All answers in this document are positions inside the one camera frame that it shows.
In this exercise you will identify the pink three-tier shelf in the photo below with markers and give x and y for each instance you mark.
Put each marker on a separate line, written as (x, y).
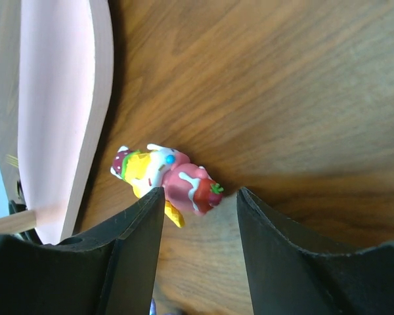
(56, 75)

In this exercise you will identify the gold fork green handle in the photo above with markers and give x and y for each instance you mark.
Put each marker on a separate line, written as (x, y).
(12, 160)

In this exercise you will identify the purple bunny with cake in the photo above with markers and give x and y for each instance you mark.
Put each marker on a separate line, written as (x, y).
(153, 310)

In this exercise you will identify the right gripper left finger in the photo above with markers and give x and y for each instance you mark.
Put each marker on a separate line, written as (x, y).
(108, 269)

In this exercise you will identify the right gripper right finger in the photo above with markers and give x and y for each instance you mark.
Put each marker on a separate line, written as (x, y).
(291, 269)

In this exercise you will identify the ice cream cone bear toy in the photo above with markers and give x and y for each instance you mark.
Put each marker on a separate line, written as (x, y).
(187, 187)

